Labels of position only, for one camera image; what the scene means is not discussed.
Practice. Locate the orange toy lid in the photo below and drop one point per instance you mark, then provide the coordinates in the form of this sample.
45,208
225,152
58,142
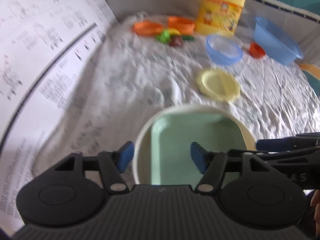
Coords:
147,27

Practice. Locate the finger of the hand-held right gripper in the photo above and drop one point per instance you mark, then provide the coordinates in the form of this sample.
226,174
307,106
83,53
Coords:
287,158
275,143

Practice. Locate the white printed blanket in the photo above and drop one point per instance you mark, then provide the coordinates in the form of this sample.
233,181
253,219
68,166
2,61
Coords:
125,80

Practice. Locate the person's right hand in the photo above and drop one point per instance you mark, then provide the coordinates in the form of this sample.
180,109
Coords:
316,205

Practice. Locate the yellow plate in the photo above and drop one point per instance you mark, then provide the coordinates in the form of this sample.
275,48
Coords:
217,83

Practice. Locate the yellow detergent bottle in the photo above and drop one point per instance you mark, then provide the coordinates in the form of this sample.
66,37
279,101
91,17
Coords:
217,15

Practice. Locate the brown toy mushroom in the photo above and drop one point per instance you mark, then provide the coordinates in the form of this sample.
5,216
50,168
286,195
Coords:
176,41

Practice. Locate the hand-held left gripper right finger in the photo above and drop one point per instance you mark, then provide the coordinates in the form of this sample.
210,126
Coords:
198,158

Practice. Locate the small orange bowl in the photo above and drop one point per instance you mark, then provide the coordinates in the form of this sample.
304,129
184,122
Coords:
256,51

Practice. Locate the clear blue bowl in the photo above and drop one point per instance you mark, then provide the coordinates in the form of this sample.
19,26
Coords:
222,55

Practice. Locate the green toy vegetable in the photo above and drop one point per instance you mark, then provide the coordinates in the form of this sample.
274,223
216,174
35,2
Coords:
163,36

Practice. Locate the green square plate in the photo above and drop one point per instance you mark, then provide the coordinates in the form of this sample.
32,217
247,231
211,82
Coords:
180,140

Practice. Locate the white instruction sheet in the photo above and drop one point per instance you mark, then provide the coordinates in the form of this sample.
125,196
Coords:
37,42

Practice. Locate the green toy cucumber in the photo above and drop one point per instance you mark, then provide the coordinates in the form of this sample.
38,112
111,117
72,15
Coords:
188,38

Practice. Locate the white bowl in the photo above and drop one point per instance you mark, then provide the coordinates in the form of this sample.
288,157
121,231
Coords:
142,140

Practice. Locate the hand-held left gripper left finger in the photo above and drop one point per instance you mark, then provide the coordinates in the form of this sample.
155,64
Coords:
125,155

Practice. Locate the orange toy pot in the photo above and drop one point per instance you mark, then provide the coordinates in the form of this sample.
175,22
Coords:
180,23

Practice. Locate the large blue basin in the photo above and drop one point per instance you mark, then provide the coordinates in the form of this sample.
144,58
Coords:
275,42

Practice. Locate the striped pillow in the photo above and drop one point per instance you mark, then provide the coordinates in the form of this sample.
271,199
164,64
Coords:
311,68

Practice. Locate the yellow toy fruit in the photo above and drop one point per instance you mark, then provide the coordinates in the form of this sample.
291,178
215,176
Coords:
175,31

